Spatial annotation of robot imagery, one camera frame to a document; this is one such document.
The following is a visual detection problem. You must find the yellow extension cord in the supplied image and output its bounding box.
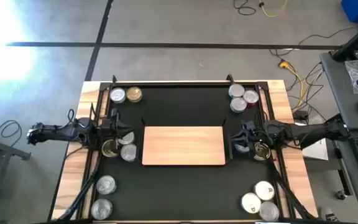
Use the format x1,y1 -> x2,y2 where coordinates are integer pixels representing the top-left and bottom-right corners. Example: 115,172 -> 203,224
278,60 -> 319,111

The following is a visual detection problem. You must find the grey desk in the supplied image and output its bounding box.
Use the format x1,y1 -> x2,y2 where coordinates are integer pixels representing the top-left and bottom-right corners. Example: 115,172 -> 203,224
319,51 -> 358,206

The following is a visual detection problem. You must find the silver-lid red can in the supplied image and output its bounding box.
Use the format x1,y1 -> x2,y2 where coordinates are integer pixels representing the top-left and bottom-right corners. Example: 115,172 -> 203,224
242,89 -> 260,108

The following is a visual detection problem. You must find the black power adapter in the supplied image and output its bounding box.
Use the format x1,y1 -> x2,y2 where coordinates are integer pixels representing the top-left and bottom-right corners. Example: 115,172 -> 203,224
293,109 -> 307,121

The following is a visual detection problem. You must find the yellow floor cable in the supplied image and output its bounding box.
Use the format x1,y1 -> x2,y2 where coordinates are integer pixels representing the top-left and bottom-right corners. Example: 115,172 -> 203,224
259,0 -> 289,19

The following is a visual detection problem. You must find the silver-lid blue can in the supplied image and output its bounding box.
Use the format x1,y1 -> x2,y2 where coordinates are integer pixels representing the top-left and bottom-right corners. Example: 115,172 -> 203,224
234,142 -> 250,154

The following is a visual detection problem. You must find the silver-lid white-green can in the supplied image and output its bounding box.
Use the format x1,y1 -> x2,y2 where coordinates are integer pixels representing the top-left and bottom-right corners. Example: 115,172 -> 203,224
228,83 -> 246,99

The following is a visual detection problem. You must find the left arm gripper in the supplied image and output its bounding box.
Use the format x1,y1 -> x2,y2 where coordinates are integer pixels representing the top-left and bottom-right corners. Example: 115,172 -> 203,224
99,116 -> 135,141

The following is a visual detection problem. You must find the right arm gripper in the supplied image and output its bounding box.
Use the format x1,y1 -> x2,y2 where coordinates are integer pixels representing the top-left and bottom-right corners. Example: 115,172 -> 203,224
231,119 -> 267,147

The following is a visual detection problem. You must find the black looped floor cable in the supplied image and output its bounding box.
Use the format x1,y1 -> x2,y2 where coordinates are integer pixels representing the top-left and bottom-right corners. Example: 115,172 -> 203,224
232,0 -> 257,16

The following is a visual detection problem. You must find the silver-lid yellow-teal can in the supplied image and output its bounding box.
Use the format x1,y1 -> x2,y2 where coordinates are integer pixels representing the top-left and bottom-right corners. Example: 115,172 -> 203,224
117,131 -> 135,146

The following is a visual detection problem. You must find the blue plastic bin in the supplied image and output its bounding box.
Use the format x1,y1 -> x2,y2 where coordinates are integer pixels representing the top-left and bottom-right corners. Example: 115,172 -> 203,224
340,0 -> 358,23

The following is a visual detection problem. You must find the gold-lid seafood can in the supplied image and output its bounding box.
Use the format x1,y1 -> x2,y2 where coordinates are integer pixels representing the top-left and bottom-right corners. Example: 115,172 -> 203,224
101,139 -> 120,158

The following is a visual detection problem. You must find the wooden shelf with black frame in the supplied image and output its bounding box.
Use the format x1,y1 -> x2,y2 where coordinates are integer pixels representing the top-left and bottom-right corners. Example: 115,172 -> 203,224
140,117 -> 231,167

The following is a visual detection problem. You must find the silver-lid green tuna can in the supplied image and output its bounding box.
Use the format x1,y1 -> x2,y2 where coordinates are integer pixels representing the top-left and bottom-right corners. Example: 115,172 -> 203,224
229,96 -> 248,113

